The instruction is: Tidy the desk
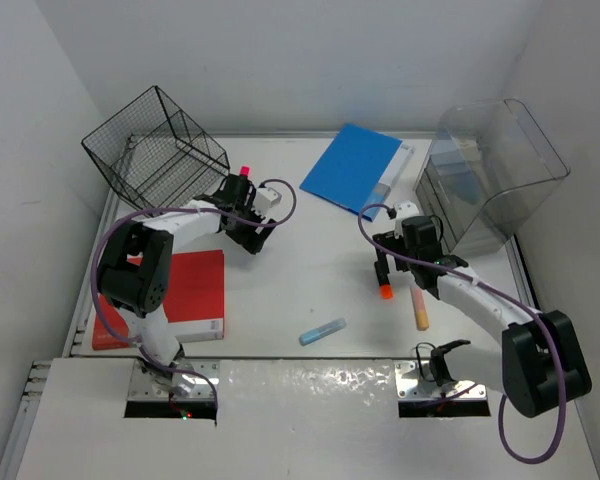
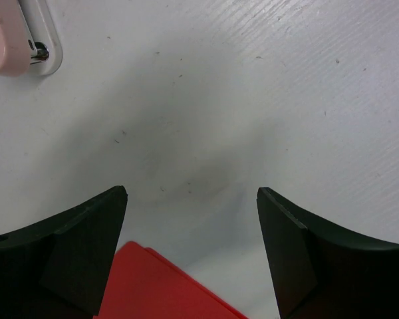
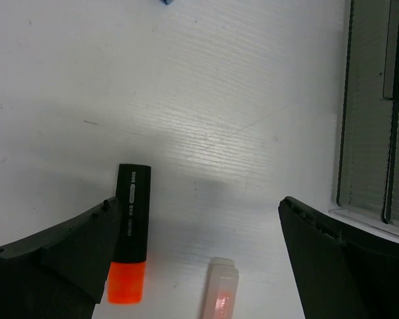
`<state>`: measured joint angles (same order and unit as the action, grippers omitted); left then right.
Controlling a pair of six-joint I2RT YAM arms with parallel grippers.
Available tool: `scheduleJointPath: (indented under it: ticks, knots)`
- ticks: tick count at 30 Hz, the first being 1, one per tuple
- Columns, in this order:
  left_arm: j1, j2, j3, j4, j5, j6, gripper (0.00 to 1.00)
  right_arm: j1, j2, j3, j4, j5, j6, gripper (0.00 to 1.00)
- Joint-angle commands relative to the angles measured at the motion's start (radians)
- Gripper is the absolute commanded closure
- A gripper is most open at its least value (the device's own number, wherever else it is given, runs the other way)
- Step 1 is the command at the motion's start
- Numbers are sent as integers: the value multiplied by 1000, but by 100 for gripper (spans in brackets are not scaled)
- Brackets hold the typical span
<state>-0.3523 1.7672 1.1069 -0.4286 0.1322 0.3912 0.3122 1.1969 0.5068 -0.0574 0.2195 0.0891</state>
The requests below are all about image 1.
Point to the blue folder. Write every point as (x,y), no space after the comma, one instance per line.
(358,170)

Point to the light blue highlighter marker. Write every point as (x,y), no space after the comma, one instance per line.
(322,331)

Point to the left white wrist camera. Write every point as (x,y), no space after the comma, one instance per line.
(265,199)

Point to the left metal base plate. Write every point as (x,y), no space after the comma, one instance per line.
(150,384)

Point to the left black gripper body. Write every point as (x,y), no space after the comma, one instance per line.
(244,208)

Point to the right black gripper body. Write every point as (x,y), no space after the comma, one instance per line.
(391,240)

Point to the orange highlighter marker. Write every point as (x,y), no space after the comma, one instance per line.
(385,289)

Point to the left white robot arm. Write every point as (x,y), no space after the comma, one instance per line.
(130,272)

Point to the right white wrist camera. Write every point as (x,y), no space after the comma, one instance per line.
(403,210)

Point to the clear grey drawer organizer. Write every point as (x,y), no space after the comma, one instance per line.
(489,167)

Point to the black wire mesh basket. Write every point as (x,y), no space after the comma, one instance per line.
(153,154)

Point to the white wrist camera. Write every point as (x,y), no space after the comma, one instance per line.
(265,199)
(403,210)

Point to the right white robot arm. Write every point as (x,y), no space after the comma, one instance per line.
(541,362)

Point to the yellow pink highlighter marker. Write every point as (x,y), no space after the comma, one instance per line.
(419,307)

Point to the red notebook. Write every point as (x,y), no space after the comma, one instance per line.
(195,304)

